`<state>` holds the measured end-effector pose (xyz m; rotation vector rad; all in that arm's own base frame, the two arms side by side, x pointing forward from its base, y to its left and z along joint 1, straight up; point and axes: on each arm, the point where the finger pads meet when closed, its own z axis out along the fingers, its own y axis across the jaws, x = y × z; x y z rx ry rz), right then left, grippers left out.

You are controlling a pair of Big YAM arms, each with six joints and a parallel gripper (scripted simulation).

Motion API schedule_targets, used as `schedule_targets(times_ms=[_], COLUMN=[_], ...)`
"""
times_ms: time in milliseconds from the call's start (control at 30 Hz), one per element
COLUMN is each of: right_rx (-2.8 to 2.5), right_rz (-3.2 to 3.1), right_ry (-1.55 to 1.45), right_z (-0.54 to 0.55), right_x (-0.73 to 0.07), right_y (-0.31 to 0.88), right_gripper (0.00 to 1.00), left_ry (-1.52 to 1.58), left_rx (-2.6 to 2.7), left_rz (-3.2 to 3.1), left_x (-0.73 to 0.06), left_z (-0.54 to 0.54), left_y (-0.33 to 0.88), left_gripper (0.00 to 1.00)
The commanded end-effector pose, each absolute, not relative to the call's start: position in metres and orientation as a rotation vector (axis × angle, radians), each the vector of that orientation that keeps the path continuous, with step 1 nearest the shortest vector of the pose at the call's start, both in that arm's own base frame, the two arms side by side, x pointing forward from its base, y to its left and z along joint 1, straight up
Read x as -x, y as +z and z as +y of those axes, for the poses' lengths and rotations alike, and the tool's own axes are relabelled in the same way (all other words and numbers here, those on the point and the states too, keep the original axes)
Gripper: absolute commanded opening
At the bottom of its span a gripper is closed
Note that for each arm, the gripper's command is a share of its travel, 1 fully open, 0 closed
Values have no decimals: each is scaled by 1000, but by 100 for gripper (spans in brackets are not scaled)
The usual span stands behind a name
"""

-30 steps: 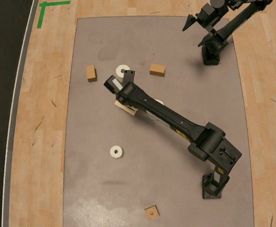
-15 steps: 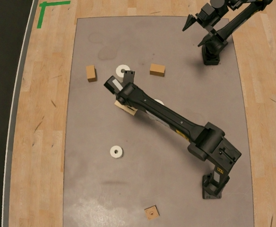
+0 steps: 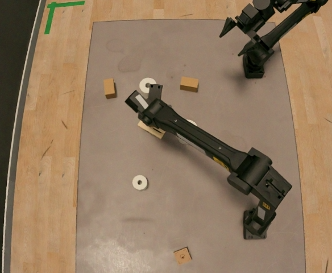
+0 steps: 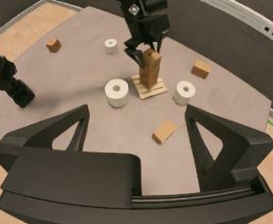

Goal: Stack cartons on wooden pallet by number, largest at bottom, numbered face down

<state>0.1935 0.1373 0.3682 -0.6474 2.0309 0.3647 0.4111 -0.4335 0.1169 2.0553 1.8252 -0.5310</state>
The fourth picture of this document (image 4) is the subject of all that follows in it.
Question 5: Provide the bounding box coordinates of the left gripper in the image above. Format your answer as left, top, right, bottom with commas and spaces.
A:
124, 19, 163, 69

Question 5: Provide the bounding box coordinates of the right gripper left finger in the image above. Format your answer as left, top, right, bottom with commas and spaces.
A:
0, 104, 90, 151

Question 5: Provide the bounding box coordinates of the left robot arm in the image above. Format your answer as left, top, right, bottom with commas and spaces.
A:
0, 0, 170, 105

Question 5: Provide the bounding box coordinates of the small wooden pallet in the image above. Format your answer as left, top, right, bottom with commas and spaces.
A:
131, 75, 167, 100

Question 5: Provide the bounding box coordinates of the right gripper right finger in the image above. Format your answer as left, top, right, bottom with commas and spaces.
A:
184, 105, 273, 192

